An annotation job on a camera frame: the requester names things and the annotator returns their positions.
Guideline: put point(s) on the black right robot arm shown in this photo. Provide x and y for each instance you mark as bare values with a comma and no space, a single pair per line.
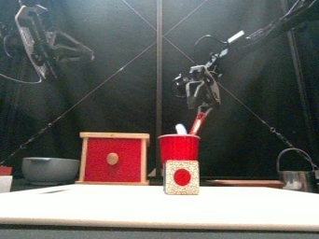
270,26

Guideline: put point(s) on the toy sushi roll red centre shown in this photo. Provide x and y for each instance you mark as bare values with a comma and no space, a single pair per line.
182,177

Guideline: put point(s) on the red plastic cup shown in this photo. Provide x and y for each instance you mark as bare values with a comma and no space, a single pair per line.
178,149

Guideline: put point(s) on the brown wooden tray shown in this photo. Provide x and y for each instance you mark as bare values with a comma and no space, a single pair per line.
247,183

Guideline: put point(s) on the wooden box red drawer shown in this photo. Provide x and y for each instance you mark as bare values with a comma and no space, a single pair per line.
112,158

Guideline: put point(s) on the white cutting board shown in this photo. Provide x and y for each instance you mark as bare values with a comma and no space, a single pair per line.
158,207

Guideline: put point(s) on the grey bowl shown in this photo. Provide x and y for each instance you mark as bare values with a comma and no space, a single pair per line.
48,169

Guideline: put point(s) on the red and white small container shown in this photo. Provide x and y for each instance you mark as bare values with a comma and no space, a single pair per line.
5,179

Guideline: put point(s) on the vertical metal frame pole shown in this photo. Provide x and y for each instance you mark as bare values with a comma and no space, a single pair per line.
159,77

